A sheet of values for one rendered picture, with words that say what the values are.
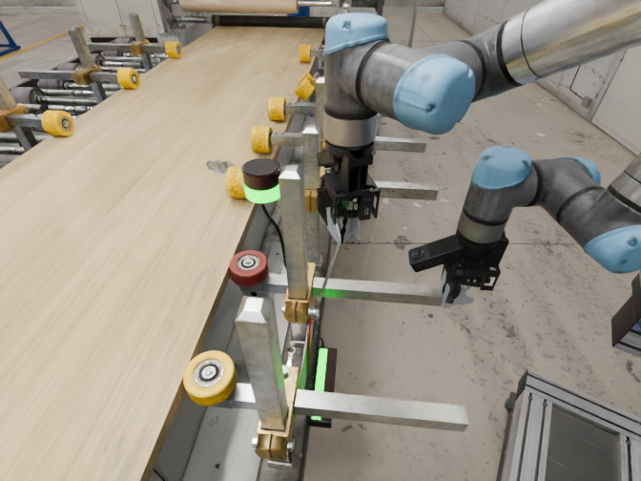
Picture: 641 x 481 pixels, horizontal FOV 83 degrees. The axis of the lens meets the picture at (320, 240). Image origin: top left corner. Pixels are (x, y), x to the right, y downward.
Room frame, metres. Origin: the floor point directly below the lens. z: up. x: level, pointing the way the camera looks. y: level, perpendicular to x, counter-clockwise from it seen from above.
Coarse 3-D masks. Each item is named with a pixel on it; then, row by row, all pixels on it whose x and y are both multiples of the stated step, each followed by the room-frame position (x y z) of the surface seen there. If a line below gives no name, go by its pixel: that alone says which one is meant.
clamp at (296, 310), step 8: (312, 264) 0.57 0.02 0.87; (312, 272) 0.55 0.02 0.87; (312, 280) 0.53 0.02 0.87; (288, 296) 0.48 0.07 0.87; (312, 296) 0.52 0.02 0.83; (288, 304) 0.47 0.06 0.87; (296, 304) 0.47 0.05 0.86; (304, 304) 0.47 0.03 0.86; (288, 312) 0.45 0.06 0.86; (296, 312) 0.45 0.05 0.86; (304, 312) 0.45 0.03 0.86; (288, 320) 0.45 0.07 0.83; (296, 320) 0.46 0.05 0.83; (304, 320) 0.45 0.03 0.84
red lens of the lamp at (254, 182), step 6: (246, 162) 0.51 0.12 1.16; (246, 174) 0.48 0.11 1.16; (276, 174) 0.48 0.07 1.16; (246, 180) 0.48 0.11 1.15; (252, 180) 0.47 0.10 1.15; (258, 180) 0.47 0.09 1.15; (264, 180) 0.47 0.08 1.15; (270, 180) 0.47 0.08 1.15; (276, 180) 0.48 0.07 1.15; (252, 186) 0.47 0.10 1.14; (258, 186) 0.47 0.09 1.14; (264, 186) 0.47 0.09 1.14; (270, 186) 0.47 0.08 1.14
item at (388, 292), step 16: (240, 288) 0.53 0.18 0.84; (256, 288) 0.53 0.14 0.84; (272, 288) 0.53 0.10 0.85; (320, 288) 0.52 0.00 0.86; (336, 288) 0.51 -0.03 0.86; (352, 288) 0.51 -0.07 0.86; (368, 288) 0.51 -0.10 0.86; (384, 288) 0.51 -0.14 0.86; (400, 288) 0.51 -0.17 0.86; (416, 288) 0.51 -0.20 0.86; (432, 288) 0.51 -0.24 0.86; (432, 304) 0.49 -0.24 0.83
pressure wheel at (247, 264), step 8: (240, 256) 0.56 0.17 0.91; (248, 256) 0.57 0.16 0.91; (256, 256) 0.57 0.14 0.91; (264, 256) 0.56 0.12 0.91; (232, 264) 0.54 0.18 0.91; (240, 264) 0.54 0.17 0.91; (248, 264) 0.54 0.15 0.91; (256, 264) 0.54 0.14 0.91; (264, 264) 0.54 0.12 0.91; (232, 272) 0.52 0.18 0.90; (240, 272) 0.52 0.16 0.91; (248, 272) 0.52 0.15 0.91; (256, 272) 0.52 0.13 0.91; (264, 272) 0.53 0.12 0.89; (240, 280) 0.51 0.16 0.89; (248, 280) 0.51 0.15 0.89; (256, 280) 0.51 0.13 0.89; (256, 296) 0.54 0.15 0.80
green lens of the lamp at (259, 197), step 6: (246, 186) 0.48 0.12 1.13; (276, 186) 0.48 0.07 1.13; (246, 192) 0.48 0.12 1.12; (252, 192) 0.47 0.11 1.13; (258, 192) 0.47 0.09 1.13; (264, 192) 0.47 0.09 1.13; (270, 192) 0.47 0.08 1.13; (276, 192) 0.48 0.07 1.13; (252, 198) 0.47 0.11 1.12; (258, 198) 0.47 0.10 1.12; (264, 198) 0.47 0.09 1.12; (270, 198) 0.47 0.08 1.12; (276, 198) 0.48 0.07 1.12
